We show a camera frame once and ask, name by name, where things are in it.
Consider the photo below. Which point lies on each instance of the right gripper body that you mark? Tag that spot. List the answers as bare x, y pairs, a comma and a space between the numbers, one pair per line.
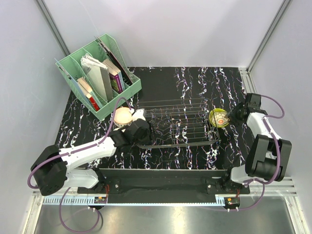
237, 120

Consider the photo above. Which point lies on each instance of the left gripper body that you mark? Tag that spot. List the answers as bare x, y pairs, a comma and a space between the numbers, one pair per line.
144, 138

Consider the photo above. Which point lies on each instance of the white flower-shaped bowl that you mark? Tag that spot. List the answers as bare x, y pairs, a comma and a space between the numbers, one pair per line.
219, 119

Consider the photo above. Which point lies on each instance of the yellow bowl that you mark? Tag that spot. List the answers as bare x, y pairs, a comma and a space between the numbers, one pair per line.
210, 115

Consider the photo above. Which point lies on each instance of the striped white bowl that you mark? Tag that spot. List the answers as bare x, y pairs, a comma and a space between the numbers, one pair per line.
123, 117

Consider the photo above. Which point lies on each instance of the black wire dish rack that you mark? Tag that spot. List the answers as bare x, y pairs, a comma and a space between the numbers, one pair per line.
179, 123

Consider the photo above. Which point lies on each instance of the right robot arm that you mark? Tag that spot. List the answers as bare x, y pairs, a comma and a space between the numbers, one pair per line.
269, 155

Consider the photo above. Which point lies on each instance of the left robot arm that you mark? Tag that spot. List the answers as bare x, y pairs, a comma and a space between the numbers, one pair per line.
56, 169

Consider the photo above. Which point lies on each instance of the red book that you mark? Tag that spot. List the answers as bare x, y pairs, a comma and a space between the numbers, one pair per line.
94, 103

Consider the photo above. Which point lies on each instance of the purple book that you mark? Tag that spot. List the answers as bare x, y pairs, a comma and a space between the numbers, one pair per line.
115, 76

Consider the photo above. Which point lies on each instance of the grey book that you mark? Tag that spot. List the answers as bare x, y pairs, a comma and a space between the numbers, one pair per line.
99, 78

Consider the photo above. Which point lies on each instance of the green file organizer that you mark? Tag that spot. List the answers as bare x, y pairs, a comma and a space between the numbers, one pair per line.
77, 79

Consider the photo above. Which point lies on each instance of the white crumpled paper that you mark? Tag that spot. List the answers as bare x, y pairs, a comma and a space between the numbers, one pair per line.
86, 61

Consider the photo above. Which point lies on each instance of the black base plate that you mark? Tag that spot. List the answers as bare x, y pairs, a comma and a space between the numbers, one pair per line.
211, 182

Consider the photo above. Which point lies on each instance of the aluminium frame rail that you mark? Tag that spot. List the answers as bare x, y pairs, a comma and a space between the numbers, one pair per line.
285, 187

